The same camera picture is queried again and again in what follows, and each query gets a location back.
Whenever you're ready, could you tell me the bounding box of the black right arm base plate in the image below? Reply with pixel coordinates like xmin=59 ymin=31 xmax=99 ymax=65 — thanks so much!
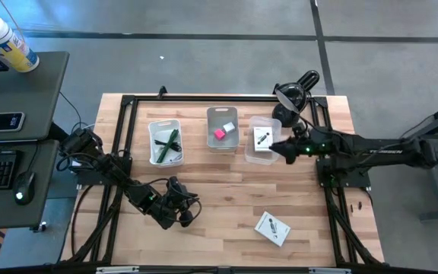
xmin=315 ymin=158 xmax=372 ymax=190

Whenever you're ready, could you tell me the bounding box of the white plastic bin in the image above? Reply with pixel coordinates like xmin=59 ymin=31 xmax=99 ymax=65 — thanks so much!
xmin=148 ymin=119 xmax=185 ymax=168

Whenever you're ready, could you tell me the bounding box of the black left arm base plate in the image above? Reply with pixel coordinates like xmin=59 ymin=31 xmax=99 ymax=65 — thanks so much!
xmin=75 ymin=159 xmax=133 ymax=188

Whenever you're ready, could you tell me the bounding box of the black aluminium table frame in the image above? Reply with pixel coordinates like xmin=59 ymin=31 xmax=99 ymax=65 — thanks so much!
xmin=61 ymin=93 xmax=386 ymax=267

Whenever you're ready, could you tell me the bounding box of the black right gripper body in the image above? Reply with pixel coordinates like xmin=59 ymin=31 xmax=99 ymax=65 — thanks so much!
xmin=285 ymin=136 xmax=315 ymax=160

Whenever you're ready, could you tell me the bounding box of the green braided cable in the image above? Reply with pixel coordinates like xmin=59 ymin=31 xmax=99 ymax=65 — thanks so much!
xmin=155 ymin=129 xmax=180 ymax=164

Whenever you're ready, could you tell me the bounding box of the dark side desk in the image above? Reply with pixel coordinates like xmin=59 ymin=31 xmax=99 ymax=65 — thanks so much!
xmin=0 ymin=51 xmax=71 ymax=144

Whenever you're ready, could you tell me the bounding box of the black smartphone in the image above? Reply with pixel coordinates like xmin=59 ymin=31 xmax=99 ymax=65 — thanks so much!
xmin=0 ymin=111 xmax=27 ymax=134

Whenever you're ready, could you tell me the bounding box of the black desk lamp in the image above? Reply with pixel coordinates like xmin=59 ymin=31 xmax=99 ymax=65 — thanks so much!
xmin=271 ymin=69 xmax=321 ymax=129

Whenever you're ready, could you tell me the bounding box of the clear plastic bin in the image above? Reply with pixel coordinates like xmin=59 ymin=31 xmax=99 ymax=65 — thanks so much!
xmin=243 ymin=116 xmax=283 ymax=166

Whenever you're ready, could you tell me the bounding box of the grey plastic bin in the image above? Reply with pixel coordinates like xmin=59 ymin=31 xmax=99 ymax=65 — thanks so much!
xmin=205 ymin=106 xmax=241 ymax=153

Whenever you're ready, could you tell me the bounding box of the wipes canister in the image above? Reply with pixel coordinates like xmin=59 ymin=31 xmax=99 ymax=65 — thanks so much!
xmin=0 ymin=14 xmax=40 ymax=73

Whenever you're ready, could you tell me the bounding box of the black cable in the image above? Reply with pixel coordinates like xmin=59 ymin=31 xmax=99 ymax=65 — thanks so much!
xmin=153 ymin=138 xmax=183 ymax=154

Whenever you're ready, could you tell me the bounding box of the silver metal bracket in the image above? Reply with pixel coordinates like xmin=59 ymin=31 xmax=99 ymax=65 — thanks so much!
xmin=308 ymin=267 xmax=353 ymax=274
xmin=95 ymin=266 xmax=140 ymax=274

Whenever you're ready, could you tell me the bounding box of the black computer mouse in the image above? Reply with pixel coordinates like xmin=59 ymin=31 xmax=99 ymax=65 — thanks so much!
xmin=12 ymin=170 xmax=37 ymax=206

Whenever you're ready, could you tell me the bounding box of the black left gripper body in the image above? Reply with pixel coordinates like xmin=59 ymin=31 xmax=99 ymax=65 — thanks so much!
xmin=152 ymin=192 xmax=189 ymax=224

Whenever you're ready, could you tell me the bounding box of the white braided cable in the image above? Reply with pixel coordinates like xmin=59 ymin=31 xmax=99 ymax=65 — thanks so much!
xmin=163 ymin=150 xmax=184 ymax=165

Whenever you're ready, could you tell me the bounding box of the white card reader box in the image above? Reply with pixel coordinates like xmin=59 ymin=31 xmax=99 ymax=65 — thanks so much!
xmin=252 ymin=126 xmax=275 ymax=153
xmin=253 ymin=211 xmax=292 ymax=248

